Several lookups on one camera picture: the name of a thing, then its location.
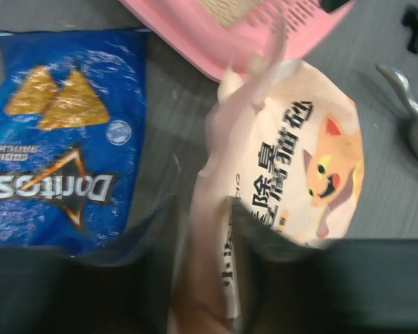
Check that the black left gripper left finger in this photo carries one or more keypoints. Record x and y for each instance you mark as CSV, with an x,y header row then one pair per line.
x,y
123,287

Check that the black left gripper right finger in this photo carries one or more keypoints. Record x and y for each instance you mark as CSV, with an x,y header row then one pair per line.
x,y
351,286

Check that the pink cat litter bag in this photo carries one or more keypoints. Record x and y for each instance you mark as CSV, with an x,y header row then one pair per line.
x,y
285,142

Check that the pink cat litter box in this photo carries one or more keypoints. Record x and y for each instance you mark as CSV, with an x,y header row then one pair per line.
x,y
214,34

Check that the blue Doritos chip bag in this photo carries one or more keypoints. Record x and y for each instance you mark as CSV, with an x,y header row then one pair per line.
x,y
72,127

